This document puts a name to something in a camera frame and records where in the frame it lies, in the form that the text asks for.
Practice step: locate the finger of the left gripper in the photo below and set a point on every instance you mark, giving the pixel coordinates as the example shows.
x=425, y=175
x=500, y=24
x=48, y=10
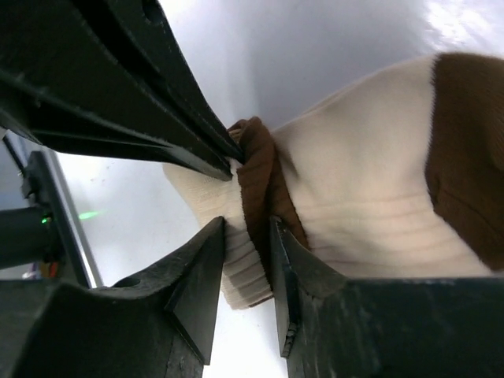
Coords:
x=61, y=88
x=138, y=35

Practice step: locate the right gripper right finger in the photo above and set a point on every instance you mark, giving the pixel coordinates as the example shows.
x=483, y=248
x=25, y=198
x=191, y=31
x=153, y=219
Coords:
x=332, y=326

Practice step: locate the beige brown striped sock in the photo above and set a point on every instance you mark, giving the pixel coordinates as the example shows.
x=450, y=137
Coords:
x=398, y=175

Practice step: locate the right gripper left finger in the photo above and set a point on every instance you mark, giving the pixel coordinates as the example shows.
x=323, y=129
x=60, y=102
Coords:
x=158, y=322

